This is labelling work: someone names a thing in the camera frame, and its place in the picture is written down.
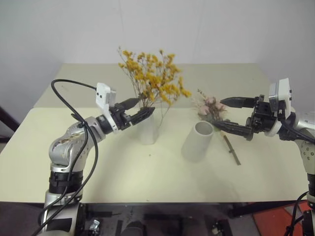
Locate white cylindrical vase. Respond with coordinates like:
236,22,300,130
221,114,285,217
181,120,214,164
139,111,161,146

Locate pink dried flower bouquet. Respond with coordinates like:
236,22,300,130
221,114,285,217
191,88,242,166

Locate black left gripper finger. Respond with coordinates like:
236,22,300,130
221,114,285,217
129,107,156,125
115,97,141,112

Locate dark furniture piece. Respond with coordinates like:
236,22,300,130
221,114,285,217
0,105,16,144

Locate black table frame bar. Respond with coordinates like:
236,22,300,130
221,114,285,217
227,202,306,218

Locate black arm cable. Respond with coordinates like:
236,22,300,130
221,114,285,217
280,115,315,236
33,79,100,236

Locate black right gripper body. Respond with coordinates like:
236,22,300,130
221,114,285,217
245,94,279,135

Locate yellow dried flower bouquet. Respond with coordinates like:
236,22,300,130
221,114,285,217
117,46,193,129

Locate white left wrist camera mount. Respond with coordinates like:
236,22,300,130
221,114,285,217
95,82,119,134

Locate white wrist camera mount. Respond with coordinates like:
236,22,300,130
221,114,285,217
264,78,293,137
95,82,119,134

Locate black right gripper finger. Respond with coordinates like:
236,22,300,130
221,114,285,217
220,96,257,109
212,119,254,142

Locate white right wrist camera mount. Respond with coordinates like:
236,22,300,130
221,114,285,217
264,78,293,137

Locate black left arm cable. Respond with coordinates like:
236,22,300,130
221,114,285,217
33,79,100,236

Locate dark rounded shape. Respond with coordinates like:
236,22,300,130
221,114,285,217
122,220,146,236

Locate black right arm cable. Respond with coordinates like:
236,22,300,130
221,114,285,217
280,115,315,236

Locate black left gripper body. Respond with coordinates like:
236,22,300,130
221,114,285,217
110,103,135,131

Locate red floor mat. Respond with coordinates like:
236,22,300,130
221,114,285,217
252,198,315,236

